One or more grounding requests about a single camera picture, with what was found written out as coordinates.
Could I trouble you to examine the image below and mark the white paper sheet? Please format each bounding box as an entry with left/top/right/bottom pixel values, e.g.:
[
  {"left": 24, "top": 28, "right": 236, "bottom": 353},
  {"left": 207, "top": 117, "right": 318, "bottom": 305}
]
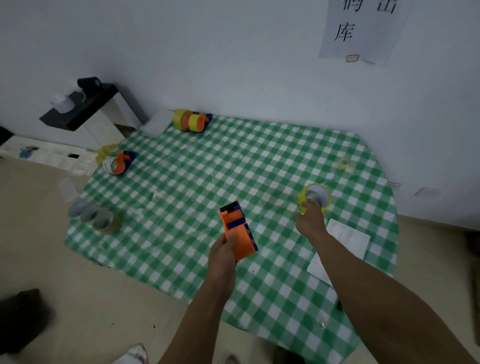
[{"left": 306, "top": 218, "right": 371, "bottom": 288}]

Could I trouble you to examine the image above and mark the white cloth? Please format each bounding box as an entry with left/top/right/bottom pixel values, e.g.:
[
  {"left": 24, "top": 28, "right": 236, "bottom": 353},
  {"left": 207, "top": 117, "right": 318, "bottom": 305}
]
[{"left": 112, "top": 344, "right": 149, "bottom": 364}]

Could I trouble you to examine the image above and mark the white foam pad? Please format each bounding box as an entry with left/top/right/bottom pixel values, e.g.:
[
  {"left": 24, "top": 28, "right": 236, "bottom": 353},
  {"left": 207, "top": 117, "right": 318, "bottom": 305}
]
[{"left": 140, "top": 108, "right": 175, "bottom": 137}]

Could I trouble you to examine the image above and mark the person's right hand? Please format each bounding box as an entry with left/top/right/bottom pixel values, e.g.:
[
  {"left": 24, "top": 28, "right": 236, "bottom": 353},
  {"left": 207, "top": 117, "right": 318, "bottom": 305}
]
[{"left": 295, "top": 200, "right": 329, "bottom": 241}]

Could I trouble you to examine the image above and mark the green checkered tablecloth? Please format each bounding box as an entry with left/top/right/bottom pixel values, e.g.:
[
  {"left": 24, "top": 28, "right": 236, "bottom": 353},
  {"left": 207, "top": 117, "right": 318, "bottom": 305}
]
[{"left": 64, "top": 114, "right": 400, "bottom": 364}]

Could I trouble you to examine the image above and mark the white paper wall sign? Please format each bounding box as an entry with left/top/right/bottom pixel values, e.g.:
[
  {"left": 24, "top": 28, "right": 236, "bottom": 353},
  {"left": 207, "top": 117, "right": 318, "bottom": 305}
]
[{"left": 318, "top": 0, "right": 412, "bottom": 67}]

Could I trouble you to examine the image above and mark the white cabinet with black top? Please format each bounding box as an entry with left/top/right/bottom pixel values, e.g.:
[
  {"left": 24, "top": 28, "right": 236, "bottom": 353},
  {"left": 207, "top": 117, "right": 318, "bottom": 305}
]
[{"left": 39, "top": 83, "right": 149, "bottom": 151}]

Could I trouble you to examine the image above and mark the brown tape roll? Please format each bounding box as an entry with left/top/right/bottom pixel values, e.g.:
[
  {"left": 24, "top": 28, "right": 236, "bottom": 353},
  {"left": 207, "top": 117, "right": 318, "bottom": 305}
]
[{"left": 91, "top": 209, "right": 124, "bottom": 236}]

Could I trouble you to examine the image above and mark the person's right forearm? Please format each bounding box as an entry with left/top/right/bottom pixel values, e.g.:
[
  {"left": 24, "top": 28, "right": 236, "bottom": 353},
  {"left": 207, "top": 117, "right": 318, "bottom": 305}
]
[{"left": 311, "top": 230, "right": 480, "bottom": 364}]

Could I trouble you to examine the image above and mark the person's left forearm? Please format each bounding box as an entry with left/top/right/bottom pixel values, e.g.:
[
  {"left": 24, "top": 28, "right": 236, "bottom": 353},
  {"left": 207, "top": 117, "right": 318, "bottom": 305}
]
[{"left": 159, "top": 284, "right": 237, "bottom": 364}]

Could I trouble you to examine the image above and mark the beige tape roll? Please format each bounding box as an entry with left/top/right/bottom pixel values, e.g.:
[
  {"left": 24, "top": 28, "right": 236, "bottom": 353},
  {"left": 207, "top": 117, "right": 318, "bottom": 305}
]
[{"left": 80, "top": 204, "right": 102, "bottom": 223}]

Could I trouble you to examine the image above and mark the person's left hand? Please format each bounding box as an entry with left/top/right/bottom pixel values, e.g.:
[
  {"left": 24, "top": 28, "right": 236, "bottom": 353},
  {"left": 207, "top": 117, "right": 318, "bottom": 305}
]
[{"left": 206, "top": 231, "right": 239, "bottom": 301}]

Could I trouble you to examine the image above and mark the row of white boxes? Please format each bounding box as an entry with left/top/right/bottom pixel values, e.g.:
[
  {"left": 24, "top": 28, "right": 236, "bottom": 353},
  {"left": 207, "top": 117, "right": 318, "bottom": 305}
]
[{"left": 0, "top": 134, "right": 98, "bottom": 177}]

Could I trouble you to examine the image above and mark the tall yellow tape roll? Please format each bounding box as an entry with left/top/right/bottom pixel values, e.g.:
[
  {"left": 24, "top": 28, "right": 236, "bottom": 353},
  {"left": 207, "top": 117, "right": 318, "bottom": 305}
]
[{"left": 298, "top": 183, "right": 333, "bottom": 215}]

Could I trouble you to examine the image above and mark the yellow plastic bag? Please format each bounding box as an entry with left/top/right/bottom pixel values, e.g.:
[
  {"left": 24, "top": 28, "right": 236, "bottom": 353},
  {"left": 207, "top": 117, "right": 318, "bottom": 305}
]
[{"left": 95, "top": 144, "right": 119, "bottom": 166}]

